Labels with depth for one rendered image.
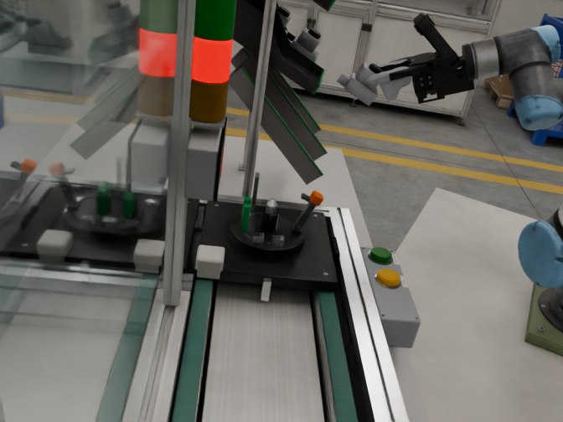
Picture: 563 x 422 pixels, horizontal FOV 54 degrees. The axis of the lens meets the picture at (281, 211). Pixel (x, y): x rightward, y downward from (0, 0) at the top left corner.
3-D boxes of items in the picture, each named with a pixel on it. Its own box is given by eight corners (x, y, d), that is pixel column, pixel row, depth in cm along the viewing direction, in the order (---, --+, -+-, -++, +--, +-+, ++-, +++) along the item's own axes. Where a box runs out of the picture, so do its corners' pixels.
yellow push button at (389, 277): (395, 278, 99) (398, 269, 98) (400, 291, 96) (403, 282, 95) (374, 275, 99) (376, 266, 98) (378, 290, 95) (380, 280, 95)
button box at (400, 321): (387, 274, 109) (395, 248, 106) (412, 349, 91) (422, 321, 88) (353, 270, 109) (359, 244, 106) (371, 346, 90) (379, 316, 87)
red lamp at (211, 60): (229, 74, 70) (234, 34, 68) (228, 85, 66) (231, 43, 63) (190, 69, 70) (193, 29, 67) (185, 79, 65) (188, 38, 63)
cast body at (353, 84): (369, 100, 117) (389, 73, 114) (369, 106, 114) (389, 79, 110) (337, 78, 116) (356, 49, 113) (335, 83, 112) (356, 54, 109)
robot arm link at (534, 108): (590, 116, 101) (575, 63, 104) (540, 114, 97) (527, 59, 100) (558, 134, 108) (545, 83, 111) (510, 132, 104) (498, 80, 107)
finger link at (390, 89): (370, 109, 110) (415, 96, 110) (364, 80, 108) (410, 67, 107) (368, 105, 113) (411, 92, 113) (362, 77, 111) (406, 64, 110)
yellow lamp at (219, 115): (226, 111, 73) (229, 74, 70) (224, 125, 68) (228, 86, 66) (188, 106, 72) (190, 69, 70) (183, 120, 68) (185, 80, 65)
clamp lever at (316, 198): (302, 225, 102) (322, 193, 99) (302, 231, 100) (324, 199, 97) (284, 218, 101) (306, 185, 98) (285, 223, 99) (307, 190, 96)
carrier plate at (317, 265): (322, 220, 114) (324, 211, 113) (336, 291, 94) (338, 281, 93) (206, 208, 112) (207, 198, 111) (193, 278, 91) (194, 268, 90)
